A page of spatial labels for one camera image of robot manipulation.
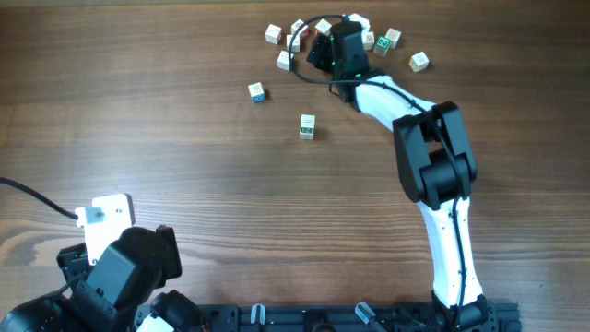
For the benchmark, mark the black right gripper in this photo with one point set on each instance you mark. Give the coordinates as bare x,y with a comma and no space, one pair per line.
319,53

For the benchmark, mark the plain wooden block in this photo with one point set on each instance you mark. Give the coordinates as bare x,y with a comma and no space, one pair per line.
307,122
293,43

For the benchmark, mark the wooden block globe picture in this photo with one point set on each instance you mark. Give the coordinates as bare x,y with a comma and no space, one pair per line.
306,133

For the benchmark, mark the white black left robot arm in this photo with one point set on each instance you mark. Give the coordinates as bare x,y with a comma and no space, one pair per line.
107,296

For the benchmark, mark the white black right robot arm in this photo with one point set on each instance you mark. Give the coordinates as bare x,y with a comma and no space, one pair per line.
435,164

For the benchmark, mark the wooden block grey figure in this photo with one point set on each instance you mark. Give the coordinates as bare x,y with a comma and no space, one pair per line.
368,40

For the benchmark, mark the wooden block red letter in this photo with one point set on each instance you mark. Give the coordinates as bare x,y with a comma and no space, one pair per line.
322,28

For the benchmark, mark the wooden block green Z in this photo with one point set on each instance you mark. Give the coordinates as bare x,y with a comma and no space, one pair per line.
381,46

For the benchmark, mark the wooden block red side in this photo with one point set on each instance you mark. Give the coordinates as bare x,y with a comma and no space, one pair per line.
300,28

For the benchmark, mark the wooden block grid pattern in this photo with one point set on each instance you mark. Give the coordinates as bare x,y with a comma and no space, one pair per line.
393,36

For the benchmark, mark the wooden block far left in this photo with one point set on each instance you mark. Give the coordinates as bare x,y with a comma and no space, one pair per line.
273,34

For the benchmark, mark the wooden block yellow side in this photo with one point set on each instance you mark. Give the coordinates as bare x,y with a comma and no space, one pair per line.
419,61

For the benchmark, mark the wooden block blue side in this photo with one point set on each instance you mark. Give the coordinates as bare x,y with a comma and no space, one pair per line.
257,92

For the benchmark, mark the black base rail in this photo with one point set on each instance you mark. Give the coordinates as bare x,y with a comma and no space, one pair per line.
411,317

